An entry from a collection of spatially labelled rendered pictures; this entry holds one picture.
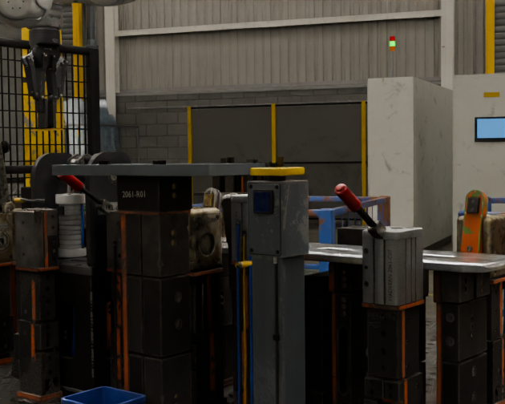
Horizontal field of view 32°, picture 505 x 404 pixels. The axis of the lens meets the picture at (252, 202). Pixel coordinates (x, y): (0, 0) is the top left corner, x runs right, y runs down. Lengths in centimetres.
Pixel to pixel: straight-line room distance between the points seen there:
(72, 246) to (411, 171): 807
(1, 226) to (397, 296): 106
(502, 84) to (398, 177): 144
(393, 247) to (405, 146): 838
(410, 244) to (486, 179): 828
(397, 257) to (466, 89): 837
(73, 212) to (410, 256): 74
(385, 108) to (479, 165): 118
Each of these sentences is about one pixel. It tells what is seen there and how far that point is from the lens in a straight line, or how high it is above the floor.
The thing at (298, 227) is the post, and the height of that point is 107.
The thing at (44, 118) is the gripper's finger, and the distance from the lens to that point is 224.
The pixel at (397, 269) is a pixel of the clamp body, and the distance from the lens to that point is 139.
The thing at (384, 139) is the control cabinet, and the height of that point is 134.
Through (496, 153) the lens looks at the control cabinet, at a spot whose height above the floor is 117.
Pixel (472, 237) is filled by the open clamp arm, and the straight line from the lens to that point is 169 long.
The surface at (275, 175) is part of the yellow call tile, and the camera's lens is 130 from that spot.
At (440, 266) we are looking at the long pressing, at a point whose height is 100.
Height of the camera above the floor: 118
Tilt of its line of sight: 3 degrees down
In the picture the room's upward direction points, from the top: 1 degrees counter-clockwise
